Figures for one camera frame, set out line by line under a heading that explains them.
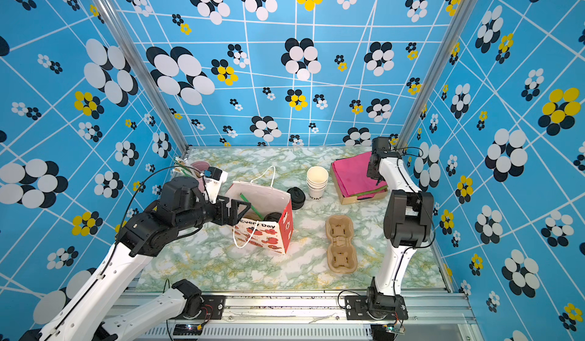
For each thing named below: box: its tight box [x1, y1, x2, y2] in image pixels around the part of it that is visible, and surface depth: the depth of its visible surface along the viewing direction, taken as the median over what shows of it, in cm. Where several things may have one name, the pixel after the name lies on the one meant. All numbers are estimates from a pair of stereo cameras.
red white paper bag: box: [224, 165, 295, 255], surface depth 78 cm
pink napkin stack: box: [332, 151, 389, 200], surface depth 103 cm
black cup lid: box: [263, 211, 282, 224], surface depth 82 cm
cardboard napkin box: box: [330, 162, 389, 206], surface depth 100 cm
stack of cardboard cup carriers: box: [325, 214, 359, 275], surface depth 83 cm
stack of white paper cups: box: [306, 165, 330, 201], surface depth 93 cm
